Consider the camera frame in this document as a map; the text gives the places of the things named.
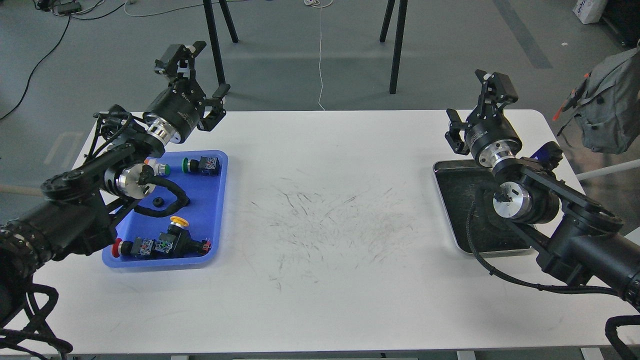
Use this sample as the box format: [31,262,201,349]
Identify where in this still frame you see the red push button switch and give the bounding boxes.
[110,237,155,260]

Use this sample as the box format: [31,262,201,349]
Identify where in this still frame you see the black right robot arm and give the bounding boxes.
[445,69,640,309]

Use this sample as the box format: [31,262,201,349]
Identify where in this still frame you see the white hanging cord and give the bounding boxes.
[303,0,334,111]

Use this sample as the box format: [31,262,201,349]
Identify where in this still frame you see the green push button switch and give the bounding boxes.
[181,156,221,176]

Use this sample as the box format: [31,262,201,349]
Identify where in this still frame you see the black left stand legs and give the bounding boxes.
[202,0,239,85]

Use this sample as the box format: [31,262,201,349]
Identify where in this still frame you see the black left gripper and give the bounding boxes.
[142,41,231,146]

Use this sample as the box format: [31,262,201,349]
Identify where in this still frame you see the black stand legs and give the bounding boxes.
[379,0,409,95]
[202,0,239,85]

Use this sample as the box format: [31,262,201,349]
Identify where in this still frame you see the blue plastic tray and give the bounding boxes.
[102,150,229,270]

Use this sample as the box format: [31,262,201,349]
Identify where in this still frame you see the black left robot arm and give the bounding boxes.
[0,41,230,359]

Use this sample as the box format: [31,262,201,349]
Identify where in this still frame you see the small black gear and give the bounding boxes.
[151,196,165,208]

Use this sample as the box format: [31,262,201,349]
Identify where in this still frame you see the silver metal tray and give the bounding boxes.
[432,160,533,257]

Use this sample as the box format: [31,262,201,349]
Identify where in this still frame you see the grey backpack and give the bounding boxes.
[553,47,640,155]

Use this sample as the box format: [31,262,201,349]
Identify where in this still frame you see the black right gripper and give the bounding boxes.
[445,69,522,167]

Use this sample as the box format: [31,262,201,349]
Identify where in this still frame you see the black floor cable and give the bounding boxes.
[0,0,128,121]

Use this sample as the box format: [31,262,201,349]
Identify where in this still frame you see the yellow push button switch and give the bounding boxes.
[151,216,211,259]

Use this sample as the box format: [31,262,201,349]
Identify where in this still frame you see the black right stand legs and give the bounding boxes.
[379,0,409,95]

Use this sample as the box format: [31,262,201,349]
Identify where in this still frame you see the orange white push button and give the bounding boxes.
[144,158,171,177]

